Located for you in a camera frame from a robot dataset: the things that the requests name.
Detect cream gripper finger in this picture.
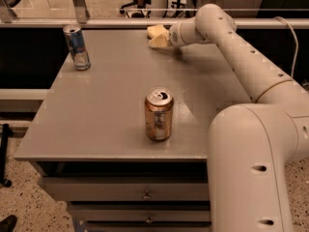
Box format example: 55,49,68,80
149,34,170,48

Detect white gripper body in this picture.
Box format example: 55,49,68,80
168,22,185,47

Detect yellow sponge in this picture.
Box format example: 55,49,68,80
147,24,168,39

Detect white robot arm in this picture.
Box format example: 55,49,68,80
147,4,309,232

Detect black office chair base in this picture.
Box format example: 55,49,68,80
119,0,153,16

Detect orange soda can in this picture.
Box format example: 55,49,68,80
145,87,174,141

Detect blue silver energy drink can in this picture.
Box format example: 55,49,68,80
63,24,91,71

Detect grey drawer cabinet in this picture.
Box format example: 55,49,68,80
14,28,255,232

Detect metal railing with glass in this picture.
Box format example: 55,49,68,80
1,0,309,29

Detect top grey drawer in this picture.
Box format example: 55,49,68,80
39,177,210,202

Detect grey drawer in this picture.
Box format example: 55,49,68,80
39,177,210,202
69,202,211,222
85,222,211,232

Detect black stand with caster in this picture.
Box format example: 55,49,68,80
0,124,13,188

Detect middle grey drawer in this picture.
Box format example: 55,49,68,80
69,202,211,222

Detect bottom grey drawer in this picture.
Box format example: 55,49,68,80
85,222,211,232

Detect black shoe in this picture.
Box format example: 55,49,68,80
0,215,17,232

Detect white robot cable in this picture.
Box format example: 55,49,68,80
273,15,300,79

